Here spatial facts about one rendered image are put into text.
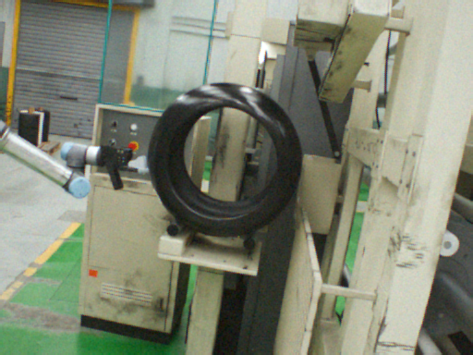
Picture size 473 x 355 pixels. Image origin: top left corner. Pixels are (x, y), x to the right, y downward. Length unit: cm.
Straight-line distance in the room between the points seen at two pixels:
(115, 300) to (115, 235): 38
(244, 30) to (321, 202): 78
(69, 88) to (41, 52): 104
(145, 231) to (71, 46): 891
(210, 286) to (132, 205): 64
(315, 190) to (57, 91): 963
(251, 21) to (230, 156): 57
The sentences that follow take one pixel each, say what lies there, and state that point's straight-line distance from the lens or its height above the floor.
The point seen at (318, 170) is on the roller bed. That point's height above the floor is 116.
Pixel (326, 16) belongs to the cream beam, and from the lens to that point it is 132.
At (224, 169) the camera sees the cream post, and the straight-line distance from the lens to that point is 195.
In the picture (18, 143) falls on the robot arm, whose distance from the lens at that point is 166.
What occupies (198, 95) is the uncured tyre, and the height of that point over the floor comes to 139.
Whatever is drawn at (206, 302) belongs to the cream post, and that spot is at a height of 47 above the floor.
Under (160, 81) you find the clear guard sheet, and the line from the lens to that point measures 236.
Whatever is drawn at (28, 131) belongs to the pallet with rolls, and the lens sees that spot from 797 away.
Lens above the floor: 139
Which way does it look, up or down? 10 degrees down
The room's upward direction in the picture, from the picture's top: 9 degrees clockwise
